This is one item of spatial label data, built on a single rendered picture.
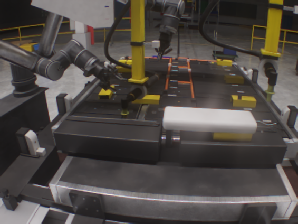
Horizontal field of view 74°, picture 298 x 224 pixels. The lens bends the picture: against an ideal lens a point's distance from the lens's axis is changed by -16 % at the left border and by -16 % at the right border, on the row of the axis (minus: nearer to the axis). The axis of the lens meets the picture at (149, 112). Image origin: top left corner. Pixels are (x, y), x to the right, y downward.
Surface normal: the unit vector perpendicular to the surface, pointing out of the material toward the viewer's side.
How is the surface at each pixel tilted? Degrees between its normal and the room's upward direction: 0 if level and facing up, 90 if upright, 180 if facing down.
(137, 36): 90
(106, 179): 0
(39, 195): 0
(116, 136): 0
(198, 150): 90
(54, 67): 90
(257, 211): 90
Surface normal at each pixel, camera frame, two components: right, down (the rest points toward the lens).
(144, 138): 0.00, -0.90
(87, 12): 0.34, 0.41
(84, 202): -0.12, 0.44
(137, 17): -0.39, 0.40
